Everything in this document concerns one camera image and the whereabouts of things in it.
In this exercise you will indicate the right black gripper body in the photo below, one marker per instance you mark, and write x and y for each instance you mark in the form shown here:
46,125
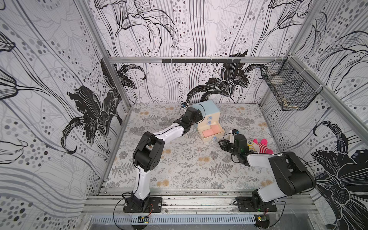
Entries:
240,143

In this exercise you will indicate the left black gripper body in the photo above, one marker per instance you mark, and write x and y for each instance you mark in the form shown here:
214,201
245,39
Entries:
196,117

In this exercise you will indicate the pink sticky notes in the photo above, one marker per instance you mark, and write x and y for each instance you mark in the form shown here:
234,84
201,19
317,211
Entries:
207,133
215,129

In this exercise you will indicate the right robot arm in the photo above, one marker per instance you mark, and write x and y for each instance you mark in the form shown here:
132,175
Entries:
291,175

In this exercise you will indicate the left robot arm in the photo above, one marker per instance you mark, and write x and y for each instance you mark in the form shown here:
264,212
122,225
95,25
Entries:
148,152

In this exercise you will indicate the pink striped plush toy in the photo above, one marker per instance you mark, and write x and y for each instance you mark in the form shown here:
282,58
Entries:
259,146

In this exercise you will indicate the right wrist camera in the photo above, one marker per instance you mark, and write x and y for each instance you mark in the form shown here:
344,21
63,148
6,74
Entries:
231,135

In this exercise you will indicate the black bar on rail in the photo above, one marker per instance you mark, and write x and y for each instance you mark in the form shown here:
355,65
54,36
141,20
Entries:
198,60

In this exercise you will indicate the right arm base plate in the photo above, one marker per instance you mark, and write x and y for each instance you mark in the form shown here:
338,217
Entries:
253,204

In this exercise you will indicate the black wire basket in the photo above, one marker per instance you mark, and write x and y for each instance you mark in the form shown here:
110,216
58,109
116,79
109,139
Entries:
289,84

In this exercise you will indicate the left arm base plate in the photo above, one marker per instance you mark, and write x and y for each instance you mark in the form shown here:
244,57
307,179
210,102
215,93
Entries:
148,205

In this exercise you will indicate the white slotted cable duct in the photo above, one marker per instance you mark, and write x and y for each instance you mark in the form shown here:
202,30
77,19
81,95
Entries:
175,219

